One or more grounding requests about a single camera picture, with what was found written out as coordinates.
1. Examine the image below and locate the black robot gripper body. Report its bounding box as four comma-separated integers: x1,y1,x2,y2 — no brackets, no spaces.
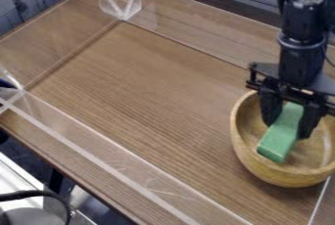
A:
245,32,335,117

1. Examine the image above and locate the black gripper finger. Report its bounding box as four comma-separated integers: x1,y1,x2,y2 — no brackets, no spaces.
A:
258,90,282,126
298,101,325,139

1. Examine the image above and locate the green rectangular block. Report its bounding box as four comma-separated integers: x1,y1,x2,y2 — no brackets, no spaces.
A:
256,103,304,163

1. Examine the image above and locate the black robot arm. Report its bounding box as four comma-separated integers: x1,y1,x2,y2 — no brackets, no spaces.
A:
246,0,335,139

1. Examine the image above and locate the brown wooden bowl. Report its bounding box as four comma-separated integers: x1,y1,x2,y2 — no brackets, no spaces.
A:
230,91,335,188

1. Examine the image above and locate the clear acrylic front barrier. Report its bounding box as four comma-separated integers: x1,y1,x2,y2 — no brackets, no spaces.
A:
0,68,252,225

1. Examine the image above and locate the clear acrylic corner bracket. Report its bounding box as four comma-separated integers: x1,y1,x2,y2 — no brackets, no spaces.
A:
97,0,140,21

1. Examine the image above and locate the grey metal bracket with screw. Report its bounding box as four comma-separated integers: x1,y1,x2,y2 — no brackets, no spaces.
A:
43,196,96,225

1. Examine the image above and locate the black cable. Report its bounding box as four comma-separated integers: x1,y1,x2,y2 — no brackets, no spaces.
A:
0,189,73,225

